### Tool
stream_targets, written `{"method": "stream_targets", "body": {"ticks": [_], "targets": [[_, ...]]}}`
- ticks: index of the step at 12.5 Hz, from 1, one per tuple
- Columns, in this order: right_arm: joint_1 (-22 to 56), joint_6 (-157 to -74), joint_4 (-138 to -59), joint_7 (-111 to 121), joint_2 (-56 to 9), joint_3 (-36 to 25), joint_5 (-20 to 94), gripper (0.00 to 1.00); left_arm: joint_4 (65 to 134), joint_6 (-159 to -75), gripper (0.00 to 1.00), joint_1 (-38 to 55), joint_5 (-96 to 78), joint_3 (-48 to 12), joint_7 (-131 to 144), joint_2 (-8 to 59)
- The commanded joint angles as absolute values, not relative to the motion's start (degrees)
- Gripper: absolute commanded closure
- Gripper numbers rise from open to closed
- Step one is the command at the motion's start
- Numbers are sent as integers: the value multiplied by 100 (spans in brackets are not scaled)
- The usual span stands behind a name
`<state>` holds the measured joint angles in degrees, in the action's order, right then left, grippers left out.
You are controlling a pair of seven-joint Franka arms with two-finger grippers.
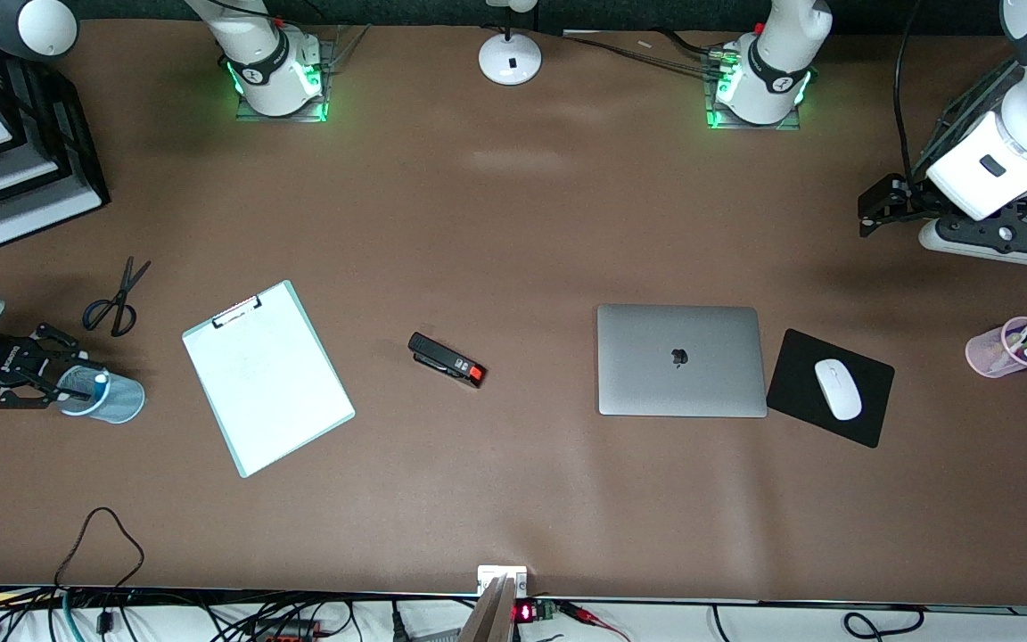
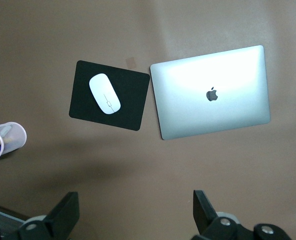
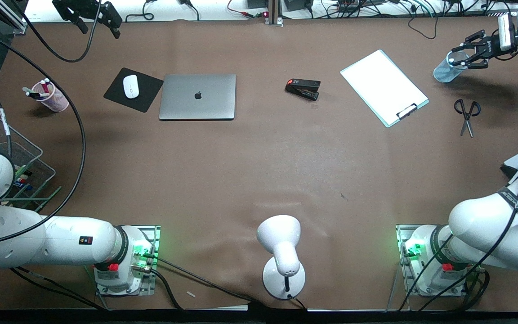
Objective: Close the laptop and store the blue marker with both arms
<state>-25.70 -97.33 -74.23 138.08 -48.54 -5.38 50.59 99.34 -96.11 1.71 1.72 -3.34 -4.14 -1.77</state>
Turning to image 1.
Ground red wire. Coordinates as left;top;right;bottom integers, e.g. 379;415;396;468
558;602;632;642

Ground black looped cable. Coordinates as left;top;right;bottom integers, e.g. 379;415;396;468
52;506;145;594

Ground black power cables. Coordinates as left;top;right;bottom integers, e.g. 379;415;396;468
558;29;728;81

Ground white computer mouse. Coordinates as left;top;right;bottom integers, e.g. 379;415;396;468
814;358;863;422

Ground white round lamp base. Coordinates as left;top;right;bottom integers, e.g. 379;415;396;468
478;0;543;86

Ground white paper sheet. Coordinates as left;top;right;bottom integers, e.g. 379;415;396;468
185;290;352;472

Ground teal clipboard with metal clip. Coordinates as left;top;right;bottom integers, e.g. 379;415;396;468
181;279;357;479

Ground black wire mesh organizer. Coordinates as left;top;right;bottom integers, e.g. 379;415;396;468
910;53;1027;259

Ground small white box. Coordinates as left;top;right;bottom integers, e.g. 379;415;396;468
477;564;529;597

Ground tangled black cable bundle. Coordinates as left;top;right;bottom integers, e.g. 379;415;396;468
0;584;479;642

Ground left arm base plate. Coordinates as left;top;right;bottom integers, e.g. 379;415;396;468
703;45;801;131

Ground grey metal stand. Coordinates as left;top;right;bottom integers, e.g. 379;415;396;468
457;575;519;642

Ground silver laptop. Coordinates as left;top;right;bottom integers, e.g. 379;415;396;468
596;304;768;418

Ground light blue mesh cup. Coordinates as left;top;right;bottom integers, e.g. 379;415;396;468
53;361;146;424

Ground pink translucent cup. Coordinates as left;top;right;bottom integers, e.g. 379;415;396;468
965;317;1027;379

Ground black and blue scissors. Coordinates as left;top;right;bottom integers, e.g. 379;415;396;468
82;257;152;338

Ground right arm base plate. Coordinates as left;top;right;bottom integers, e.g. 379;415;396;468
235;36;336;123

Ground black stacked paper tray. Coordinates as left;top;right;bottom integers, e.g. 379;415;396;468
0;18;111;249

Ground black stapler with red end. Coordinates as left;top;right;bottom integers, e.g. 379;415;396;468
407;332;487;390

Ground black mouse pad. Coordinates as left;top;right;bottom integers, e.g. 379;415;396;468
765;328;896;449

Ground black coiled cable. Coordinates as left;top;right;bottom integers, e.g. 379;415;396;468
710;605;929;642

